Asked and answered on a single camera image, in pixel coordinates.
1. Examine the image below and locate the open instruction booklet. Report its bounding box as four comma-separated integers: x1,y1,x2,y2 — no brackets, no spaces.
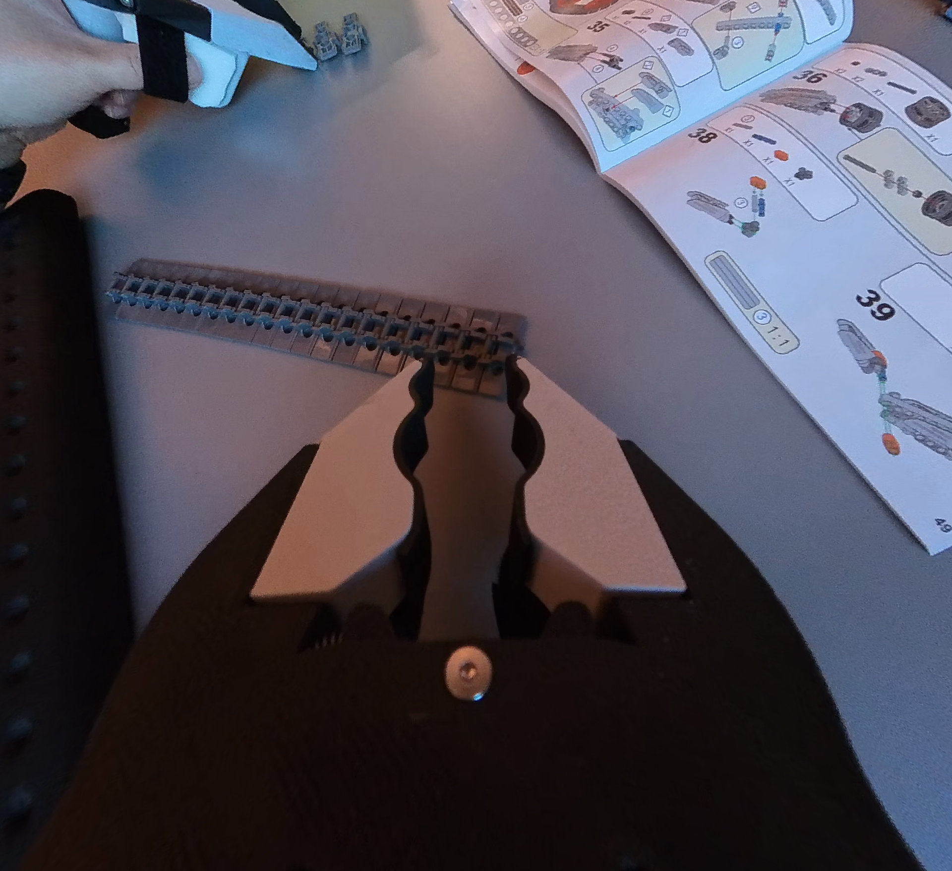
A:
448,0,952,556

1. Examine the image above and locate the black perforated chair back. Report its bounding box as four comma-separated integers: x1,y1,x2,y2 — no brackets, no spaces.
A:
0,190,136,871

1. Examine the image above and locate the grey track chain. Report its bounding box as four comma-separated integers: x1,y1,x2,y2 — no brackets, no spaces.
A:
108,257,531,404

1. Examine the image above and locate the person's left hand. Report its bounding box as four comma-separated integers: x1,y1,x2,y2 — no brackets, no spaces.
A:
0,0,203,167

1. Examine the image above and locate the grey desk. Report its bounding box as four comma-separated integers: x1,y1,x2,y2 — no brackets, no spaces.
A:
15,0,952,871

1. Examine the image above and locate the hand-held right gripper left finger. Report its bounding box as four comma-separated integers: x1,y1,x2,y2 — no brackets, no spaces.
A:
249,358,440,640

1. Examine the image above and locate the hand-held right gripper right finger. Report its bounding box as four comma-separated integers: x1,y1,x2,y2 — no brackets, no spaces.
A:
494,356,689,640

